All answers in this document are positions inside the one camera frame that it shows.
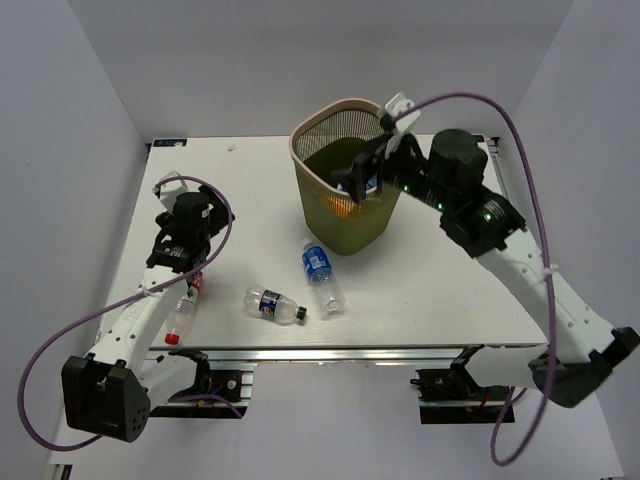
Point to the orange juice bottle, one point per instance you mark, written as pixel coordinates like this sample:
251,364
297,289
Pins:
341,207

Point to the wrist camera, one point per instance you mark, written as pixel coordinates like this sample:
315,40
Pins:
397,117
168,192

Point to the aluminium table frame rail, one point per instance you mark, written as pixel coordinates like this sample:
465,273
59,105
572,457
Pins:
382,355

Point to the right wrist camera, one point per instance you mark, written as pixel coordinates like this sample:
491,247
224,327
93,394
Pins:
397,117

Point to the blue label bottle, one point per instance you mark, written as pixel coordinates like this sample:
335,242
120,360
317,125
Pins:
322,279
352,183

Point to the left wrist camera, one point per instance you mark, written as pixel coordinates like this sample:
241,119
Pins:
168,192

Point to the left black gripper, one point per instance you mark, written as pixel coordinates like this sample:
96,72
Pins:
217,214

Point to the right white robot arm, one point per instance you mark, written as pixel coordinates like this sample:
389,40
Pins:
581,349

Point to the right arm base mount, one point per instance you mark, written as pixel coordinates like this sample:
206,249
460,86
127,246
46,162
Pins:
444,399

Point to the red label water bottle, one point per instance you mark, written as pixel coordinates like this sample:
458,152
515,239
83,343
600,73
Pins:
181,320

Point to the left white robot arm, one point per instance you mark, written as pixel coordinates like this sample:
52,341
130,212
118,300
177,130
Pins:
110,392

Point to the black cap cola bottle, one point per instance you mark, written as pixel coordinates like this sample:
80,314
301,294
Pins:
272,306

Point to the green mesh waste bin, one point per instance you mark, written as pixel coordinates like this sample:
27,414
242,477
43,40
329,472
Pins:
329,140

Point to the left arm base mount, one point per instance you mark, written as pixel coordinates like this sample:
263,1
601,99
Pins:
226,395

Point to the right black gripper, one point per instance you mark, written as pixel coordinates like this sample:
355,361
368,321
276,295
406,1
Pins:
355,176

